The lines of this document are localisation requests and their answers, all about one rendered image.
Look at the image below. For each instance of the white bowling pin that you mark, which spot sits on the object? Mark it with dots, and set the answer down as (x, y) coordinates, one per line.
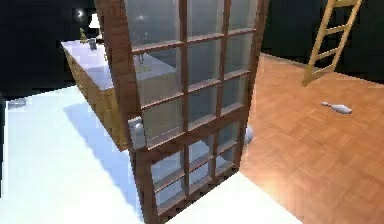
(339, 108)

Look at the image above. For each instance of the white table lamp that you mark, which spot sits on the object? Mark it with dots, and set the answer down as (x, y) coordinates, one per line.
(94, 22)

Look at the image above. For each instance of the small yellow-green figurine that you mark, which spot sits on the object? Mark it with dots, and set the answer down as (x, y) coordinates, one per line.
(82, 35)

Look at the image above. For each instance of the wooden ladder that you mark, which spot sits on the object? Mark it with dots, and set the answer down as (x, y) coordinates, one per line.
(328, 40)

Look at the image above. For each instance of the brown glass-paned room door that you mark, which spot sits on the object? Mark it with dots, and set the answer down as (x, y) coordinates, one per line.
(120, 66)

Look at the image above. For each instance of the grey flat object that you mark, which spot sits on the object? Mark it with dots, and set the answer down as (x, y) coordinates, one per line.
(16, 103)

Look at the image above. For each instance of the small grey box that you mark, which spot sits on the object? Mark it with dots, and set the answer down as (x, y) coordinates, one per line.
(92, 44)

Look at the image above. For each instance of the wooden counter with pale top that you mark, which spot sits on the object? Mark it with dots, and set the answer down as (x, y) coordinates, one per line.
(93, 73)

